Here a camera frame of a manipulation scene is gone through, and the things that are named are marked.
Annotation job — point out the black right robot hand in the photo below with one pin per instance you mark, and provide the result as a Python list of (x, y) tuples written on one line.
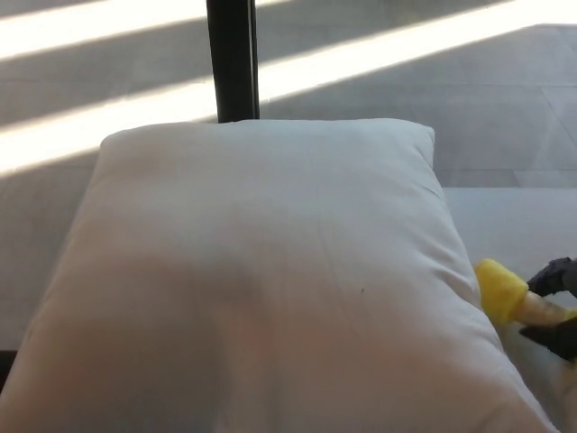
[(559, 277)]

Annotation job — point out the white pillow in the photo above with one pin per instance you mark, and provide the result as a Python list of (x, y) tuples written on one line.
[(252, 270)]

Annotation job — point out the black vertical post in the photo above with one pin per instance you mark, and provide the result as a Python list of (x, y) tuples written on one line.
[(232, 58)]

